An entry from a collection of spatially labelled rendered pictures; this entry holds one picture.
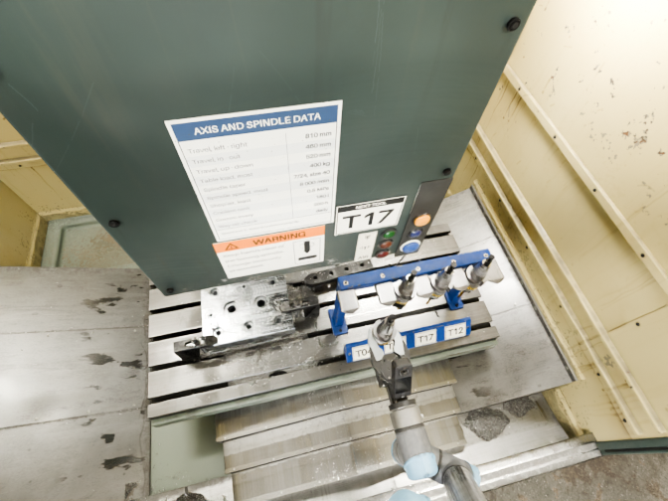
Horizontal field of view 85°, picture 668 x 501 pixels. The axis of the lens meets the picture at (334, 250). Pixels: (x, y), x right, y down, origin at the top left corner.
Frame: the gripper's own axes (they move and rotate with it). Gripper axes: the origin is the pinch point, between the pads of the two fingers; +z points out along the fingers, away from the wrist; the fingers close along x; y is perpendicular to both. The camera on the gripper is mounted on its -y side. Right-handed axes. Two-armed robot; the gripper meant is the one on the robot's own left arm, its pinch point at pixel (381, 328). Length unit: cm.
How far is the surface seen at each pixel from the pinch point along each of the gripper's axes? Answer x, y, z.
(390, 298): 4.4, -1.8, 7.3
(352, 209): -14, -56, 2
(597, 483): 116, 117, -71
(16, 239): -131, 46, 83
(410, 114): -9, -71, 3
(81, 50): -36, -80, 3
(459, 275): 26.5, -2.0, 9.8
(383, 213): -9, -54, 2
